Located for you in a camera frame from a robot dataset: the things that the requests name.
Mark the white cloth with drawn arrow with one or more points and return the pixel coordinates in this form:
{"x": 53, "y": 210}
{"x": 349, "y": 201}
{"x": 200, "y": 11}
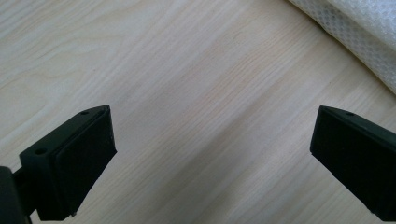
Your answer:
{"x": 361, "y": 31}

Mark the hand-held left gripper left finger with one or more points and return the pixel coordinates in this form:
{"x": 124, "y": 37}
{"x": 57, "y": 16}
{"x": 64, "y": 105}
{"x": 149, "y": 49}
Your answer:
{"x": 71, "y": 168}

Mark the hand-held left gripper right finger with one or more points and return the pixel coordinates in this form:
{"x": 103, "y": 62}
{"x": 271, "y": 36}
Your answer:
{"x": 355, "y": 155}

